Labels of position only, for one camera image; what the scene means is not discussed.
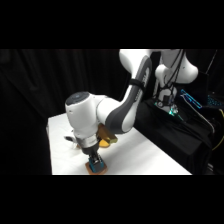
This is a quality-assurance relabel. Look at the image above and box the orange crescent toy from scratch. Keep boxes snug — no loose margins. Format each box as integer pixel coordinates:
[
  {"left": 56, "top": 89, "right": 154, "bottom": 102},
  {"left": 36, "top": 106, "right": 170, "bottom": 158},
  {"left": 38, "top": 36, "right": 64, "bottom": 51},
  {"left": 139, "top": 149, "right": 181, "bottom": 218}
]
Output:
[{"left": 98, "top": 139, "right": 112, "bottom": 149}]

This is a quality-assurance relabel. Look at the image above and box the blue lit device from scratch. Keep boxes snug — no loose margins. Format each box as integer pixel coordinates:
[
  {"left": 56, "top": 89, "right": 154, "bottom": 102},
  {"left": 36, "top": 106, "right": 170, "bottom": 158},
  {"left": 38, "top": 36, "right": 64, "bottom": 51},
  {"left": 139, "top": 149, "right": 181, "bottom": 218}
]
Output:
[{"left": 179, "top": 88, "right": 204, "bottom": 110}]

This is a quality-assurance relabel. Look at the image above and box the wooden block with blue dot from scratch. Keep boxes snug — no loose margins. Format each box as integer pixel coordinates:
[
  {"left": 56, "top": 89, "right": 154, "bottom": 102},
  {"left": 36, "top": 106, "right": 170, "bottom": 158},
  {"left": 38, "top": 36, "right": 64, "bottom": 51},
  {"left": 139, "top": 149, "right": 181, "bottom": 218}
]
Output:
[{"left": 84, "top": 161, "right": 109, "bottom": 176}]

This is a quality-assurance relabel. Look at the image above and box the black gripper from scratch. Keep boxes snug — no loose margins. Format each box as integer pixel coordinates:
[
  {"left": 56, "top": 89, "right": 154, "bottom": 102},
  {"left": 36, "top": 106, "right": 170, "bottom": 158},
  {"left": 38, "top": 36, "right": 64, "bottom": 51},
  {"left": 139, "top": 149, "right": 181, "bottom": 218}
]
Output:
[{"left": 81, "top": 145, "right": 105, "bottom": 170}]

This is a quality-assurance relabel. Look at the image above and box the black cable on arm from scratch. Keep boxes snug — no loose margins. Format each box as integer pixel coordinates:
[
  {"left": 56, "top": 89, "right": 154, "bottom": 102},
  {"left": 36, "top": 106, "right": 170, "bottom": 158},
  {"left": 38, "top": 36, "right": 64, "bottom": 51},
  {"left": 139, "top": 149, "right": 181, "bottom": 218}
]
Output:
[{"left": 159, "top": 49, "right": 186, "bottom": 104}]

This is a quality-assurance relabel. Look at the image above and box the tan wrist mounted piece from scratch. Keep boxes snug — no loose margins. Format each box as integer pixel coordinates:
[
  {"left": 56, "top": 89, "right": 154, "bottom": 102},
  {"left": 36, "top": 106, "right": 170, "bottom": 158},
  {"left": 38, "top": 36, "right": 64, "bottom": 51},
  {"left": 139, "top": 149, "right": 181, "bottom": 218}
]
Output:
[{"left": 98, "top": 123, "right": 119, "bottom": 145}]

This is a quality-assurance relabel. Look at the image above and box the blue lit keyboard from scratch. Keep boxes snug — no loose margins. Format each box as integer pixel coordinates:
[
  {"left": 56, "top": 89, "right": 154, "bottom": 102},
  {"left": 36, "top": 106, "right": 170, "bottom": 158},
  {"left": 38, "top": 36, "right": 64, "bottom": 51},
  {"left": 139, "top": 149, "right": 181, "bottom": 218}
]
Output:
[{"left": 206, "top": 94, "right": 224, "bottom": 108}]

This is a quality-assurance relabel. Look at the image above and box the black cloth covered stand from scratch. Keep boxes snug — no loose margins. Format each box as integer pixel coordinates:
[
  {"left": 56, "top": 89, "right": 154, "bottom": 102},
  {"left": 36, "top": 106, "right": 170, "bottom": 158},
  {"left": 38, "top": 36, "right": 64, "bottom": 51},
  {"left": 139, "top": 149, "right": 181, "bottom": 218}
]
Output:
[{"left": 133, "top": 98, "right": 215, "bottom": 176}]

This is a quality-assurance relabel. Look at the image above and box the black curtain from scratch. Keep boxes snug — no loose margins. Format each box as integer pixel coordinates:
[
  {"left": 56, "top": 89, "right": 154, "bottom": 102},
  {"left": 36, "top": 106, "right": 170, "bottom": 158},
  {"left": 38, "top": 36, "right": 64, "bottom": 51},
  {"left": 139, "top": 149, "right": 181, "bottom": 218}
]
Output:
[{"left": 0, "top": 49, "right": 224, "bottom": 176}]

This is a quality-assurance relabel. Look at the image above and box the yellow cable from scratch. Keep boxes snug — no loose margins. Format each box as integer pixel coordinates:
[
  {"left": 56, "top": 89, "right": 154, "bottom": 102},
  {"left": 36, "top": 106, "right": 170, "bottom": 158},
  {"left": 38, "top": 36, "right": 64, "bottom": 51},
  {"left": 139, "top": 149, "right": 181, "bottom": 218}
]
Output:
[{"left": 212, "top": 109, "right": 224, "bottom": 152}]

